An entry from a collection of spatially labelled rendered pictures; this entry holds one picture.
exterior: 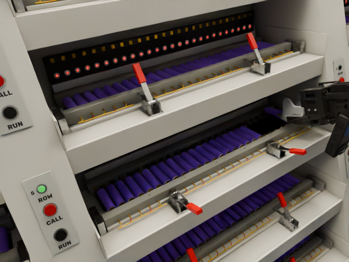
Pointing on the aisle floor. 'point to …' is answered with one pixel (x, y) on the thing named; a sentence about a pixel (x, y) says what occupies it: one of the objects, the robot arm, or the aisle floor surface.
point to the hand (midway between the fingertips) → (285, 115)
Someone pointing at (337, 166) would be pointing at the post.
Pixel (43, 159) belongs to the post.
